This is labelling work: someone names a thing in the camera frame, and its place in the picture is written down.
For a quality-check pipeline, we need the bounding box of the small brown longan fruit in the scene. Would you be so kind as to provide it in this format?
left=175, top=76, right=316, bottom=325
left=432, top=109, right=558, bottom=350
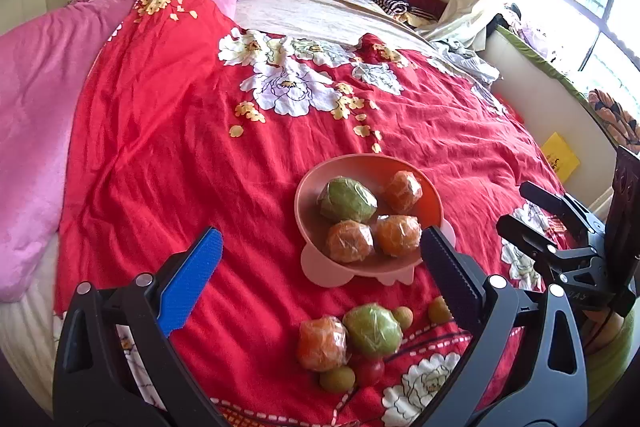
left=427, top=296, right=454, bottom=325

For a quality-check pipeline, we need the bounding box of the orange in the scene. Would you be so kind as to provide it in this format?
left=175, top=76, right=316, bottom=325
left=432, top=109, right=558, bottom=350
left=296, top=315, right=347, bottom=373
left=326, top=220, right=374, bottom=263
left=374, top=215, right=422, bottom=258
left=383, top=170, right=423, bottom=213

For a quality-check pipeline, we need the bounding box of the yellow paper envelope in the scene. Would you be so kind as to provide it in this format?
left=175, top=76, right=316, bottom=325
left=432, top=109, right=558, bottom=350
left=541, top=132, right=580, bottom=183

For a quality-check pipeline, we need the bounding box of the brown patterned cushion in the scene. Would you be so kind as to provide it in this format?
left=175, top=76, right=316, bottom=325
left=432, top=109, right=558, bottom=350
left=588, top=89, right=640, bottom=154

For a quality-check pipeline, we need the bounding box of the red cherry tomato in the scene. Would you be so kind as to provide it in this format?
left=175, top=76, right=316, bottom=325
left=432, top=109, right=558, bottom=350
left=352, top=358, right=385, bottom=388

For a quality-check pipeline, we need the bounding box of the wrapped green fruit on bed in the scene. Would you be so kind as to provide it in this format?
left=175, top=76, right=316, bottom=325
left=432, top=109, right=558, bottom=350
left=343, top=303, right=404, bottom=359

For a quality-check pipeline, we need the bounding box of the wrapped green fruit in bowl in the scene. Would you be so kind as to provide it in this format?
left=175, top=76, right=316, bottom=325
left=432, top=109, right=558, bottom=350
left=318, top=176, right=378, bottom=223

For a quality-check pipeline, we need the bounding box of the red floral bedspread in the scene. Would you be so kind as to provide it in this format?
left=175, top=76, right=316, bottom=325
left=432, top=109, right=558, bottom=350
left=53, top=0, right=562, bottom=426

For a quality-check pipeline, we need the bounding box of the pink blanket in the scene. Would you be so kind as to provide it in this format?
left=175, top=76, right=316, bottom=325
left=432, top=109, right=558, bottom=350
left=1, top=0, right=136, bottom=303

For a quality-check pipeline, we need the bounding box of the beige bed sheet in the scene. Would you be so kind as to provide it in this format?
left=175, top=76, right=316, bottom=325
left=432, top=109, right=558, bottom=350
left=234, top=0, right=433, bottom=53

